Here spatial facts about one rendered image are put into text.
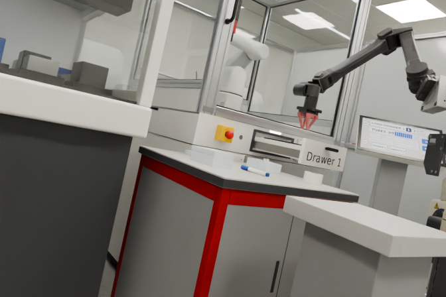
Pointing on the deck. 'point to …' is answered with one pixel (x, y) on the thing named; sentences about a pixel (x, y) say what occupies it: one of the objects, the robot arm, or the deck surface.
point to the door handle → (235, 2)
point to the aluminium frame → (213, 60)
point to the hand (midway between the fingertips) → (304, 127)
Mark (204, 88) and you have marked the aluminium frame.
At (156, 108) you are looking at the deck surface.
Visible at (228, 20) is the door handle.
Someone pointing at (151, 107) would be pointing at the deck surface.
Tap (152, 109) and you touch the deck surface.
